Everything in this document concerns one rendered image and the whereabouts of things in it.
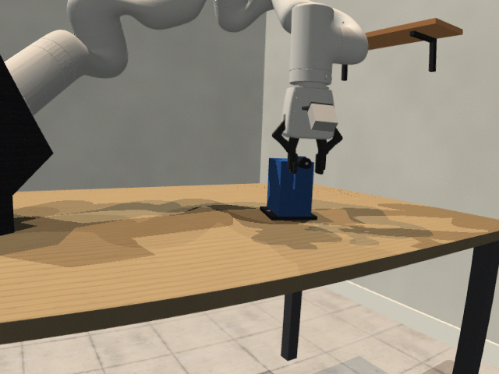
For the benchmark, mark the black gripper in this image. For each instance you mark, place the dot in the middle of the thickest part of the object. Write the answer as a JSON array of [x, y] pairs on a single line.
[[297, 123]]

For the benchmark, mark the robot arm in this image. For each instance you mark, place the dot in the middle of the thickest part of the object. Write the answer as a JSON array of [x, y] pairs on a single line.
[[320, 36]]

